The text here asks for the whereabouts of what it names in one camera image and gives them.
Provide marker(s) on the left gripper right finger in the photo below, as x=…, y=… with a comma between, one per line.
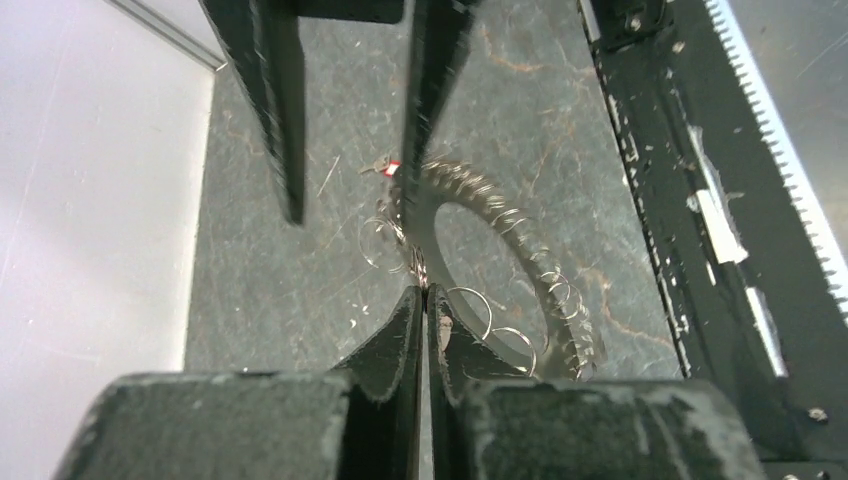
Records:
x=491, y=422

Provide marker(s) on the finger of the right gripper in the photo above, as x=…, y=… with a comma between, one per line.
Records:
x=439, y=48
x=262, y=43

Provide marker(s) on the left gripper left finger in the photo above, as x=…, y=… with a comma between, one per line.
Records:
x=357, y=420

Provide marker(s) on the aluminium frame rail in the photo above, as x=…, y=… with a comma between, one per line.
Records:
x=181, y=24

